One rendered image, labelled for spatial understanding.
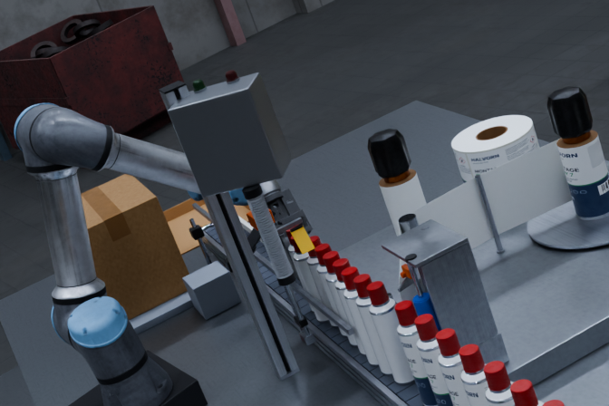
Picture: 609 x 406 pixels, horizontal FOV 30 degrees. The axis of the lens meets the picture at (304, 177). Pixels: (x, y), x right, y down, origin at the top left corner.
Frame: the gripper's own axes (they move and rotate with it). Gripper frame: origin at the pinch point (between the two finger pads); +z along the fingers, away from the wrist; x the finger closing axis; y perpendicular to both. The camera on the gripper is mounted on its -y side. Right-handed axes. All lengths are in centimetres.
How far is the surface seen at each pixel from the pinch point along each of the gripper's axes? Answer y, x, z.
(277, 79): 162, 487, -173
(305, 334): -8.0, -14.7, 12.0
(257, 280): -13.0, -21.9, -2.0
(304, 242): -0.9, -23.6, -4.5
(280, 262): -9.8, -34.6, -1.9
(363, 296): -1.0, -44.7, 12.0
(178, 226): -6, 87, -39
